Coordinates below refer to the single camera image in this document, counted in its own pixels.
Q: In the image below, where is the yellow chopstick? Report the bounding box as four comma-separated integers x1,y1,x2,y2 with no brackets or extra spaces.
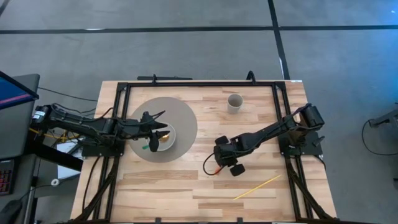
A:
233,174,282,200

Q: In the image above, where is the operator computer monitor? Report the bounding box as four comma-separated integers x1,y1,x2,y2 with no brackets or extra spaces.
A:
0,70,40,110

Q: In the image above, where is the gold spoon green handle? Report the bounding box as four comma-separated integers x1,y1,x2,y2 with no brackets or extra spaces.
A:
142,133,170,151

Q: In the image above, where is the black bar on table edge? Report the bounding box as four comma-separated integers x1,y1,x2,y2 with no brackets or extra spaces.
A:
137,73,193,82

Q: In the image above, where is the grey floor stand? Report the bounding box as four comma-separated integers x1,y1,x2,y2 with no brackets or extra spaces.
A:
369,102,398,139

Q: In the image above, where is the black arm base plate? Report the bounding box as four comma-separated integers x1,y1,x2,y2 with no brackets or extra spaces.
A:
278,130,323,156
81,138,125,157

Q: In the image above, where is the yellow floor cable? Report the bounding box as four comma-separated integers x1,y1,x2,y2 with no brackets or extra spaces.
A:
29,126,82,141

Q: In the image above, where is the grey operator desk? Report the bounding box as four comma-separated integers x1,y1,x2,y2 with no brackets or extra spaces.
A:
0,73,41,224

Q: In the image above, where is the black desk support beam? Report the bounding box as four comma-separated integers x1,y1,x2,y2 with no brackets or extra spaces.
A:
26,136,84,172

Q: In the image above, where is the black table frame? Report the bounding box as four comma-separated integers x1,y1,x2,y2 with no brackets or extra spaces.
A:
70,79,338,224

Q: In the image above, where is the round grey placemat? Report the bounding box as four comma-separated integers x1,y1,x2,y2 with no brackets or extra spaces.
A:
128,96,199,164

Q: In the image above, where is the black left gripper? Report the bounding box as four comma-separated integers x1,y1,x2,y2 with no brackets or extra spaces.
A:
119,111,171,153

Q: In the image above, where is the black floor cable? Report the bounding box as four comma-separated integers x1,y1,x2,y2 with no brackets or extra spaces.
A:
37,86,98,103

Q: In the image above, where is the white ribbed cup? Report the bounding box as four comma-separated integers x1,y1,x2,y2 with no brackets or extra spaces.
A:
226,93,244,114

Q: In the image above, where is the black computer mouse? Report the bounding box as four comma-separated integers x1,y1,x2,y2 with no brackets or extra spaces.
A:
0,198,23,224

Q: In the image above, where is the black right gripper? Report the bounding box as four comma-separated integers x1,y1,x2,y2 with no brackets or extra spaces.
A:
213,134,246,177

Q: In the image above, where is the white ceramic bowl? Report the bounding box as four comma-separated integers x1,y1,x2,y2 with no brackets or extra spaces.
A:
148,122,177,152

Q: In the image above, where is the black backlit keyboard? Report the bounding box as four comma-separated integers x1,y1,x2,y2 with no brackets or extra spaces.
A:
0,159,16,196

